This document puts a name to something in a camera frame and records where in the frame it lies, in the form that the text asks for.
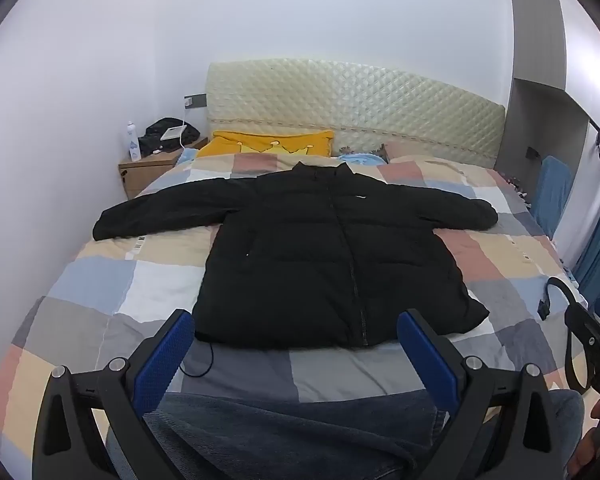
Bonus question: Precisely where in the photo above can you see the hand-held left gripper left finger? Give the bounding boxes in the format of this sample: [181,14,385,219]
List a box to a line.
[30,308,197,480]

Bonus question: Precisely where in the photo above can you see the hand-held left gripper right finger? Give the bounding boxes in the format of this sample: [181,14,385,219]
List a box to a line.
[396,308,576,480]

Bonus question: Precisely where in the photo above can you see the black puffer jacket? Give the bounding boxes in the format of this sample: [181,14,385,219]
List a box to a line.
[92,160,499,378]

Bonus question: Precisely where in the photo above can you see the person's right hand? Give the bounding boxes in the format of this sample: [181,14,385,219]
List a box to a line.
[577,400,600,476]

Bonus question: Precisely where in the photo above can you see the blue curtain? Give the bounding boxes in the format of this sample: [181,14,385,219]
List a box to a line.
[572,160,600,306]

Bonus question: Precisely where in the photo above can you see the checkered patchwork quilt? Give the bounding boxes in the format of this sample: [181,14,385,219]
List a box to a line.
[0,150,591,461]

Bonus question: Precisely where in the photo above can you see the blue jeans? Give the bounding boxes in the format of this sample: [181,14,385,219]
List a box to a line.
[105,389,586,480]

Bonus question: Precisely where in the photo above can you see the wooden nightstand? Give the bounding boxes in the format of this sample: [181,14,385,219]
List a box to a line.
[118,136,208,200]

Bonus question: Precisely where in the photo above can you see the white spray bottle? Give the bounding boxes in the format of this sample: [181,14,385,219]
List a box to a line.
[126,121,142,162]

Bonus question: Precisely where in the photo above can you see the black bag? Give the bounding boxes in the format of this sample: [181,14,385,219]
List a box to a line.
[138,118,201,155]

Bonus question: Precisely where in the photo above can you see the yellow pillow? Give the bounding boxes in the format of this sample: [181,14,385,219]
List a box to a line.
[196,130,336,158]

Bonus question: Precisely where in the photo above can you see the cream quilted headboard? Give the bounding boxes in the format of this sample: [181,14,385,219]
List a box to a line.
[205,61,507,168]

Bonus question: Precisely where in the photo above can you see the grey wardrobe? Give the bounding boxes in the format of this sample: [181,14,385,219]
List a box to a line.
[495,0,600,261]

